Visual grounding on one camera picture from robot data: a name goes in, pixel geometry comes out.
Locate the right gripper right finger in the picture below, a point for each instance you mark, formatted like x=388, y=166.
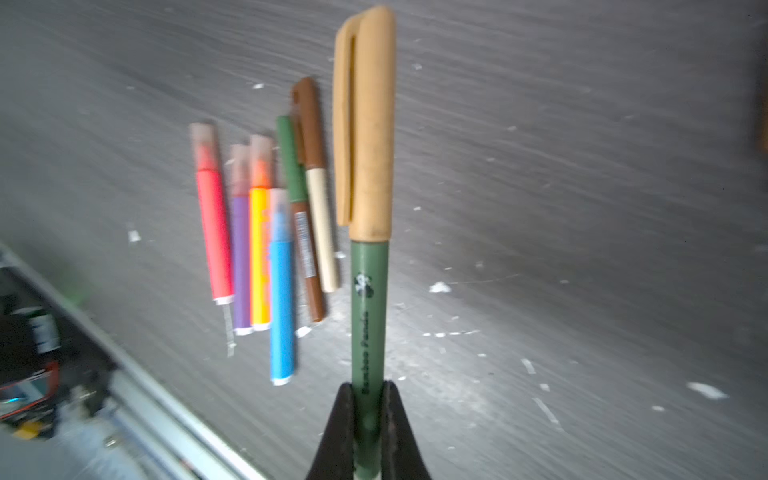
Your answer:
x=400, y=456

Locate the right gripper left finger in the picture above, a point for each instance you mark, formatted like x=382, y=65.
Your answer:
x=334, y=457

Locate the brown pen green cap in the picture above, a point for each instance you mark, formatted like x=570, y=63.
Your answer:
x=301, y=217

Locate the cream pen brown cap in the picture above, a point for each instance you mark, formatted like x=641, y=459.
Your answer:
x=310, y=140

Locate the green pen tan cap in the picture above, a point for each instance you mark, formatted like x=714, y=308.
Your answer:
x=363, y=103

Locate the blue marker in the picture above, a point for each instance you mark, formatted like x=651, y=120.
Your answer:
x=282, y=350

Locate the orange marker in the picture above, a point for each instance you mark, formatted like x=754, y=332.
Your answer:
x=260, y=158

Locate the purple marker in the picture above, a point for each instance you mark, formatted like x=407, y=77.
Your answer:
x=240, y=219

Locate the red marker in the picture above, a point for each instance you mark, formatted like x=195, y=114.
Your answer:
x=213, y=211

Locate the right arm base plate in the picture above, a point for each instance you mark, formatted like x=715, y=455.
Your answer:
x=47, y=364

